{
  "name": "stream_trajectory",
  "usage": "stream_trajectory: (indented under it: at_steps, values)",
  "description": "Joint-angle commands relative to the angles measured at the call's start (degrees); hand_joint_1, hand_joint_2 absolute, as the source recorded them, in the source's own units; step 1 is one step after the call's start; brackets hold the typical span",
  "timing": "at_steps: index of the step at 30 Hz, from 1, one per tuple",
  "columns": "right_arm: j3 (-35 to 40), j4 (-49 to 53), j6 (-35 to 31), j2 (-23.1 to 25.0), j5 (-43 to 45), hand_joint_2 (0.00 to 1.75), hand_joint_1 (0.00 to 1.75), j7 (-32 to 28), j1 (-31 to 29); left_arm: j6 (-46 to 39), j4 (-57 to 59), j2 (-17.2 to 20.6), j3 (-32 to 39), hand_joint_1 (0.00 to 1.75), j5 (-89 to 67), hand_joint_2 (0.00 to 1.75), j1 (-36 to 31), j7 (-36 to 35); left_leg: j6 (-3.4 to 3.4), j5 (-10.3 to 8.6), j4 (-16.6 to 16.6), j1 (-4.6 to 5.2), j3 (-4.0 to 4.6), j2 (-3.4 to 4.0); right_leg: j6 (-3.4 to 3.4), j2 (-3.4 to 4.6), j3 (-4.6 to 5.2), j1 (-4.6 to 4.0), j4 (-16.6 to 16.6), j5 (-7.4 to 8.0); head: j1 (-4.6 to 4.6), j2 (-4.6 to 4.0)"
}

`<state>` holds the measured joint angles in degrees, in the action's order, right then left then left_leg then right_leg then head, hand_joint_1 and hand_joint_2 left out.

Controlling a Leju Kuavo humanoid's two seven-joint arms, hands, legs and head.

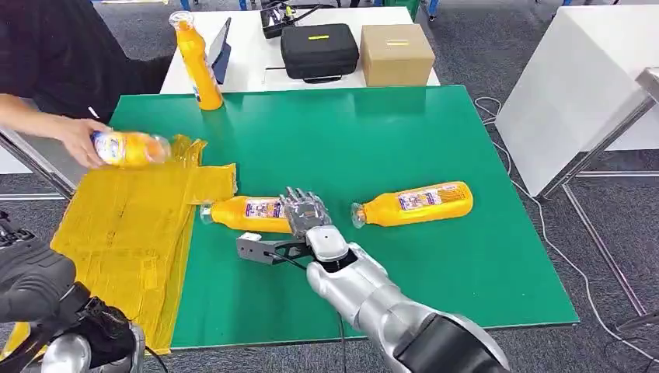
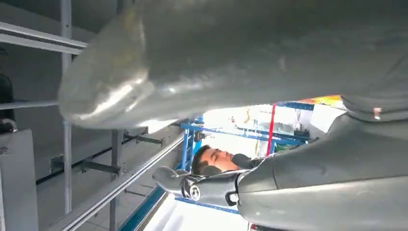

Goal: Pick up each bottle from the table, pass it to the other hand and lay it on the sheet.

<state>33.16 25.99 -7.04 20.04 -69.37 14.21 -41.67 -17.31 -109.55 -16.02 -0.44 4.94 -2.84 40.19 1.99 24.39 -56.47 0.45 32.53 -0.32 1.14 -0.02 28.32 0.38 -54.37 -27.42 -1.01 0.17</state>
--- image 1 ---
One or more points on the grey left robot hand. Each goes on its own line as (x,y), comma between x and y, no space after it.
(36,280)

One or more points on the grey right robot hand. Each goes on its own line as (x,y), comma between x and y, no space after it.
(309,216)

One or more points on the orange drink bottle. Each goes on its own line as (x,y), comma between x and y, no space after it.
(417,203)
(201,67)
(242,213)
(131,149)

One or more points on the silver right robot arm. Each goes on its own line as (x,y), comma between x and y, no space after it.
(376,309)

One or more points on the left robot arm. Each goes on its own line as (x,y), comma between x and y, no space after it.
(69,355)

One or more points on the green table mat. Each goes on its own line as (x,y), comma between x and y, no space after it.
(370,144)

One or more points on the yellow plastic sheet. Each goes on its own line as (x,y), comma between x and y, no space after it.
(129,242)

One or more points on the person's hand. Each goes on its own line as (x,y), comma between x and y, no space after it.
(77,141)

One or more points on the black carrying case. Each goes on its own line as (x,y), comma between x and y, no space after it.
(319,51)

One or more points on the brown cardboard box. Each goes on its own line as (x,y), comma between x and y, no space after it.
(396,56)

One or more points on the dark tablet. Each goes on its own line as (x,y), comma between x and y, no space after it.
(221,51)

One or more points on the person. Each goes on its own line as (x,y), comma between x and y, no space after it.
(56,51)

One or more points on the white table with metal legs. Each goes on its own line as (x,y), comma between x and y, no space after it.
(566,92)

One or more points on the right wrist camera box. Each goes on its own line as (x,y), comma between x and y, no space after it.
(252,250)

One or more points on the grey metal table frame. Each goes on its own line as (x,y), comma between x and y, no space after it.
(36,159)

